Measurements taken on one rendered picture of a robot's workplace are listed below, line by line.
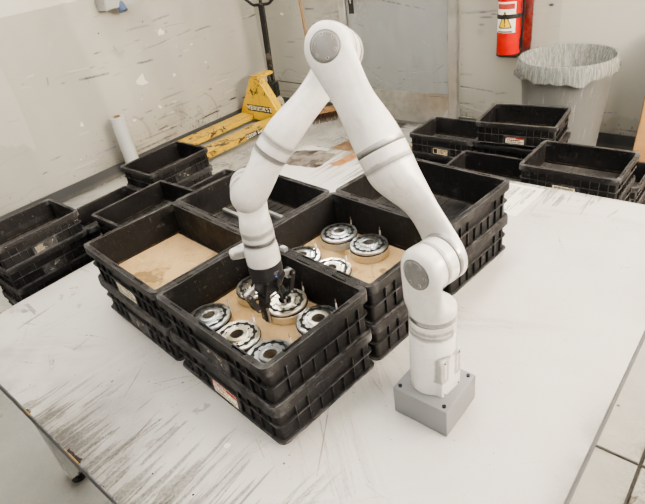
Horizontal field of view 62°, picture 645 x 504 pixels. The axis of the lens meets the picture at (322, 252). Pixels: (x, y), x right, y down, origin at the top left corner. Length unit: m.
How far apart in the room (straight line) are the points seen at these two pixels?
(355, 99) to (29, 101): 3.68
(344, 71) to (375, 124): 0.10
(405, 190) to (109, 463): 0.84
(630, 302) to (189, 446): 1.10
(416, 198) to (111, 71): 3.96
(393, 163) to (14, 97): 3.72
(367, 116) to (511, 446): 0.68
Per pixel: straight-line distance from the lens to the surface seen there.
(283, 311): 1.23
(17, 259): 2.73
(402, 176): 0.94
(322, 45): 0.97
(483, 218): 1.49
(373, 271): 1.36
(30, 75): 4.46
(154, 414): 1.34
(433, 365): 1.07
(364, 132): 0.94
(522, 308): 1.46
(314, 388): 1.13
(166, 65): 4.99
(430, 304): 0.97
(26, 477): 2.42
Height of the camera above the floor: 1.61
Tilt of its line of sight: 32 degrees down
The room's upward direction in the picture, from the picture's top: 9 degrees counter-clockwise
